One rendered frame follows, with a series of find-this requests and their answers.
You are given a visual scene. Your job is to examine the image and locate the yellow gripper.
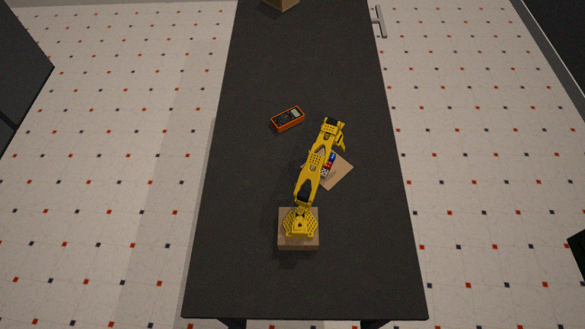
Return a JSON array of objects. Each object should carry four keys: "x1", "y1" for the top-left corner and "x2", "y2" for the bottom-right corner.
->
[{"x1": 324, "y1": 123, "x2": 345, "y2": 152}]

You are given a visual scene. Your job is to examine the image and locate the peach flat mat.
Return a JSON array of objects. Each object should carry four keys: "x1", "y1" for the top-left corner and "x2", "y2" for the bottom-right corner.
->
[{"x1": 316, "y1": 148, "x2": 353, "y2": 191}]

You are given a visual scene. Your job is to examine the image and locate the orange digital multimeter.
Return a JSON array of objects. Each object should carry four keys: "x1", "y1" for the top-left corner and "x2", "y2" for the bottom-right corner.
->
[{"x1": 270, "y1": 106, "x2": 305, "y2": 133}]

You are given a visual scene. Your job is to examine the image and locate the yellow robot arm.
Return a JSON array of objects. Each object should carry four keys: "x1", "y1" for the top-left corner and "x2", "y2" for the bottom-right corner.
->
[{"x1": 283, "y1": 117, "x2": 341, "y2": 238}]

